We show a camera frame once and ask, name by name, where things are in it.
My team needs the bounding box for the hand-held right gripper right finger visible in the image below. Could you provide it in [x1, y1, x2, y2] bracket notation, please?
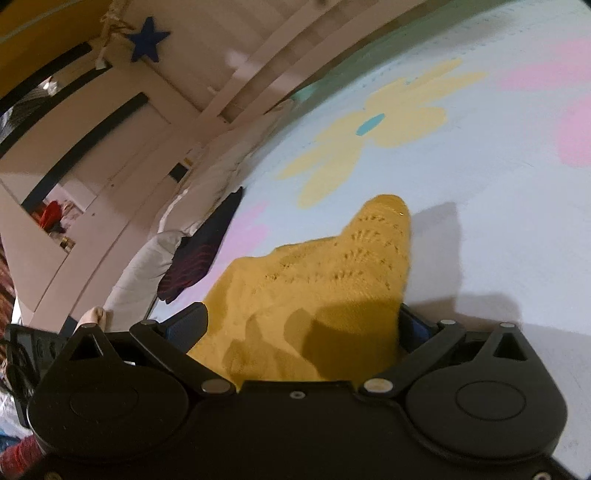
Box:
[359, 304, 531, 398]

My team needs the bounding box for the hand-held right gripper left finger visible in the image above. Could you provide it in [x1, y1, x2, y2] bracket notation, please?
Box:
[65, 302, 234, 398]

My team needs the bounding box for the mustard yellow knit sweater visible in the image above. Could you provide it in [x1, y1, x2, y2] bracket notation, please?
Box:
[187, 194, 413, 384]

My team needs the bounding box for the person's left hand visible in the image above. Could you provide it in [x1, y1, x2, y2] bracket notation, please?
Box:
[75, 306, 113, 332]

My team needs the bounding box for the white pillow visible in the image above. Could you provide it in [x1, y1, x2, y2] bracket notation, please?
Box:
[102, 99, 297, 332]

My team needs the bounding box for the dark navy red-striped garment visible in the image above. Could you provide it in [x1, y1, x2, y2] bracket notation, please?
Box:
[156, 186, 244, 304]

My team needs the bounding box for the red object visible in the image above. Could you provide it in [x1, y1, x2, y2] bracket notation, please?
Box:
[38, 200, 64, 230]

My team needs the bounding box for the floral printed bed sheet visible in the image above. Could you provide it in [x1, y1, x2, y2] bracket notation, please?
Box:
[148, 0, 591, 476]

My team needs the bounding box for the white cabinet with dark trim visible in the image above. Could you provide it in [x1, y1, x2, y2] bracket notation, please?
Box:
[0, 41, 211, 328]

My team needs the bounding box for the blue star decoration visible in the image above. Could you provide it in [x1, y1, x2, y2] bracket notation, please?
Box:
[127, 16, 171, 64]

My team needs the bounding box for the white wooden bed rail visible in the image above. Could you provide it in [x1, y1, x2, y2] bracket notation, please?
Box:
[201, 0, 419, 127]

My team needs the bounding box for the hanging beige rope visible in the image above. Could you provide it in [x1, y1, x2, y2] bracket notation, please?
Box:
[95, 0, 124, 71]

